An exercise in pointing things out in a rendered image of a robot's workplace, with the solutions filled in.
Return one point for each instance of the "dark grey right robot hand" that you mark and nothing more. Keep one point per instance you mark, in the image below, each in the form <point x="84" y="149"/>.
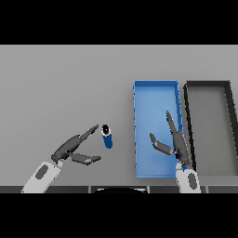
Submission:
<point x="179" y="145"/>

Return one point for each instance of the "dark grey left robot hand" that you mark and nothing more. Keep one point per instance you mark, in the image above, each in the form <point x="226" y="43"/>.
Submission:
<point x="68" y="147"/>

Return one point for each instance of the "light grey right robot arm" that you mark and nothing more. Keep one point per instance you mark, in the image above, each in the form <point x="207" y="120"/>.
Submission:
<point x="187" y="179"/>

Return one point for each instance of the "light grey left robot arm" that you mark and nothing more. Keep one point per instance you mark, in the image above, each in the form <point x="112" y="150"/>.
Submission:
<point x="41" y="176"/>

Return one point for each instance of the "blue bin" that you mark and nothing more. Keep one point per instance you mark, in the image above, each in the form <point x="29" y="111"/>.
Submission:
<point x="156" y="129"/>

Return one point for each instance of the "dark grey bin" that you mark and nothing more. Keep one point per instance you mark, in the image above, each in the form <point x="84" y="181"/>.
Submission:
<point x="213" y="128"/>

